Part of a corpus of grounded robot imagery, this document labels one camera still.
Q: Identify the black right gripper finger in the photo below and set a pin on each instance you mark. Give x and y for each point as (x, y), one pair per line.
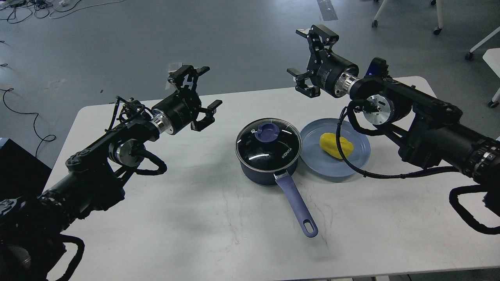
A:
(320, 39)
(301, 84)

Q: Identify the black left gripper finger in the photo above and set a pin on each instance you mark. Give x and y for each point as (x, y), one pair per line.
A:
(208, 119)
(186, 78)

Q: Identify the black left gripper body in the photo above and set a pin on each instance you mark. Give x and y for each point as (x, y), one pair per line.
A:
(175, 112)

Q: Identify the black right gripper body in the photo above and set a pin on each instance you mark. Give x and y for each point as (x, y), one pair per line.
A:
(335, 74)

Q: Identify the glass pot lid blue knob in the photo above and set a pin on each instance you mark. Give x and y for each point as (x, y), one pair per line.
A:
(268, 145)

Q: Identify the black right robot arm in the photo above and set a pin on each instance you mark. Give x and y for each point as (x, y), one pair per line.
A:
(426, 130)

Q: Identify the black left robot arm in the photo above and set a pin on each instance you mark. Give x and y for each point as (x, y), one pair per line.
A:
(32, 226)

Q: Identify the blue plate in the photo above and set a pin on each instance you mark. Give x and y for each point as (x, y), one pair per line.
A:
(321, 154)

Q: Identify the black box at left edge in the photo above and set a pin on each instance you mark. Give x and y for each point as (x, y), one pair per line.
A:
(21, 173)

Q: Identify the white furniture leg right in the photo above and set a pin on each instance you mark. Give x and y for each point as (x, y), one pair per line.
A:
(492, 58)

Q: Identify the dark blue saucepan purple handle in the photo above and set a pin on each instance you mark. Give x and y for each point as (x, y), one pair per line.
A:
(283, 178)

